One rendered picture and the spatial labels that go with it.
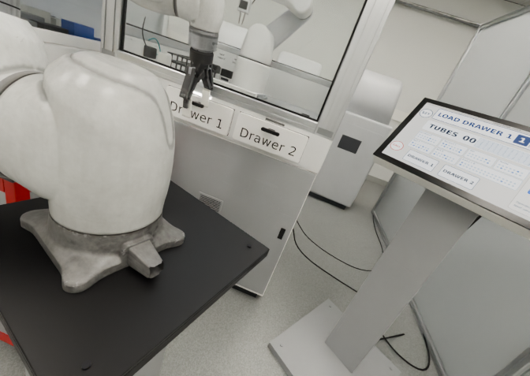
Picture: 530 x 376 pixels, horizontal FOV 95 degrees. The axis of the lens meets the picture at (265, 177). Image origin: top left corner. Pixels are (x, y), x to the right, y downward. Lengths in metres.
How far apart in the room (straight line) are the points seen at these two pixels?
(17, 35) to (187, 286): 0.39
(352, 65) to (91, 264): 0.89
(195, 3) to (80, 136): 0.59
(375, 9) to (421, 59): 3.46
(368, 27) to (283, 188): 0.64
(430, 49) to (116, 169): 4.34
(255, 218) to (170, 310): 0.80
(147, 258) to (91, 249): 0.07
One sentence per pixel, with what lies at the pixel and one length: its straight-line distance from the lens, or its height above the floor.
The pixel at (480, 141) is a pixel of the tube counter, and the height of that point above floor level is 1.12.
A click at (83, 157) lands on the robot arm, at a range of 0.35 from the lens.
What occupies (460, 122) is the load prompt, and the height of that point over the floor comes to 1.15.
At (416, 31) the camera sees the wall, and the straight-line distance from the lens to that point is 4.44.
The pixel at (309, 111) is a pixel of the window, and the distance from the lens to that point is 0.98.
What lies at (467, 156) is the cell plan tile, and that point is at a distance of 0.96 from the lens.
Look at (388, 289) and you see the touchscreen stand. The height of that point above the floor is 0.50.
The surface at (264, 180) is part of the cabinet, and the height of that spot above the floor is 0.69.
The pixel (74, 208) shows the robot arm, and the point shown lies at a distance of 0.39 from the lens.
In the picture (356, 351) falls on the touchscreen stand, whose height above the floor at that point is 0.16.
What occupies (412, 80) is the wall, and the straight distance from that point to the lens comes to 4.39.
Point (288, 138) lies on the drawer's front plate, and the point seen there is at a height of 0.90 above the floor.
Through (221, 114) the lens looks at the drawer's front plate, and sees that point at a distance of 1.02.
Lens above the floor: 1.10
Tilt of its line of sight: 23 degrees down
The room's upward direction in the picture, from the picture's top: 19 degrees clockwise
